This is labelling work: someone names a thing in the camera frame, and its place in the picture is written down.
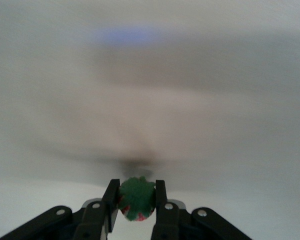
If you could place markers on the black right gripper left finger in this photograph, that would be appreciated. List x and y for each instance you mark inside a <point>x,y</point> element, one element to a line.
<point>92,220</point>

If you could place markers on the table cover sheet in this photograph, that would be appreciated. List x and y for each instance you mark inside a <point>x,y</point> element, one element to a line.
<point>165,100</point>

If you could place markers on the red strawberry with green top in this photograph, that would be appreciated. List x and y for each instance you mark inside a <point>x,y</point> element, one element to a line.
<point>136,197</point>

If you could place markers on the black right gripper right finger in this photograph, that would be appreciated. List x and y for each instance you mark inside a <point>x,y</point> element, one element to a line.
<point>168,220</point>

